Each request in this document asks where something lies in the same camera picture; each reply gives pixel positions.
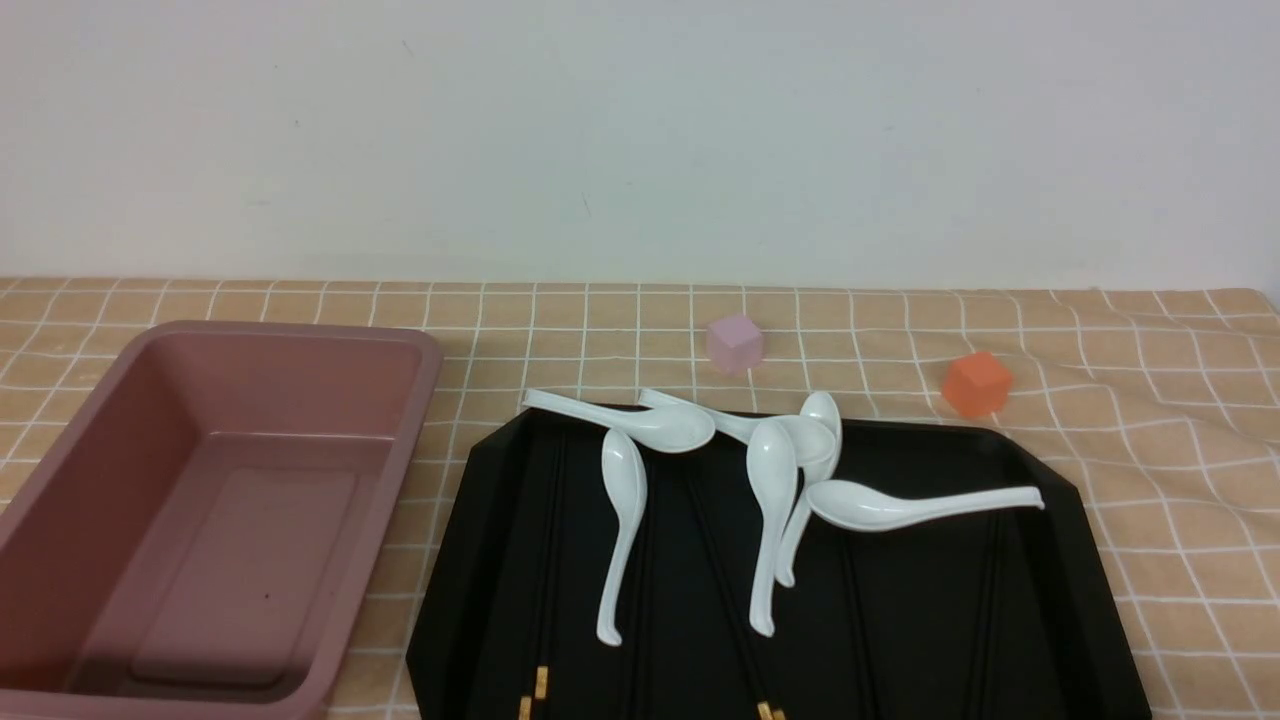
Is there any purple cube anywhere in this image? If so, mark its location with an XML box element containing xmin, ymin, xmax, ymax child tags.
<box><xmin>705</xmin><ymin>313</ymin><xmax>765</xmax><ymax>375</ymax></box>

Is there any checkered orange tablecloth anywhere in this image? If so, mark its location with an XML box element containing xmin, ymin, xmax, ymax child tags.
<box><xmin>1</xmin><ymin>275</ymin><xmax>1279</xmax><ymax>719</ymax></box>

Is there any white spoon right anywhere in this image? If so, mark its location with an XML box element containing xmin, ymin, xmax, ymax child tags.
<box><xmin>803</xmin><ymin>479</ymin><xmax>1044</xmax><ymax>533</ymax></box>

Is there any white spoon top middle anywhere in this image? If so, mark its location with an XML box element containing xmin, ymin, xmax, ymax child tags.
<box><xmin>637</xmin><ymin>388</ymin><xmax>837</xmax><ymax>466</ymax></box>

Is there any black chopstick far right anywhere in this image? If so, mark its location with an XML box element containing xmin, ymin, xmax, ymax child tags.
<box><xmin>966</xmin><ymin>514</ymin><xmax>1004</xmax><ymax>719</ymax></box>

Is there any white spoon centre long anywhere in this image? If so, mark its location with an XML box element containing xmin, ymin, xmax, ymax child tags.
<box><xmin>746</xmin><ymin>416</ymin><xmax>797</xmax><ymax>638</ymax></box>

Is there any white spoon behind centre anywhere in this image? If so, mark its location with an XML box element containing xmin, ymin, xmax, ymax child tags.
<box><xmin>774</xmin><ymin>391</ymin><xmax>844</xmax><ymax>588</ymax></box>

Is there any black plastic tray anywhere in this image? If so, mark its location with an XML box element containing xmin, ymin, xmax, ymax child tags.
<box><xmin>406</xmin><ymin>409</ymin><xmax>1153</xmax><ymax>719</ymax></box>

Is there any orange cube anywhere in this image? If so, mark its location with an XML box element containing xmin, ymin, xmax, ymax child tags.
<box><xmin>941</xmin><ymin>351</ymin><xmax>1014</xmax><ymax>418</ymax></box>

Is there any white spoon far left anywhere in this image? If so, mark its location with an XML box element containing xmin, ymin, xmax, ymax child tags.
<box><xmin>522</xmin><ymin>389</ymin><xmax>716</xmax><ymax>454</ymax></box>

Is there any pink plastic bin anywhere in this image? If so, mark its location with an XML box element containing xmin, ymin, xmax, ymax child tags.
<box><xmin>1</xmin><ymin>322</ymin><xmax>443</xmax><ymax>719</ymax></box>

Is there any white spoon hanging left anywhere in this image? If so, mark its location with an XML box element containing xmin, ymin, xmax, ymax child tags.
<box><xmin>596</xmin><ymin>429</ymin><xmax>648</xmax><ymax>647</ymax></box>

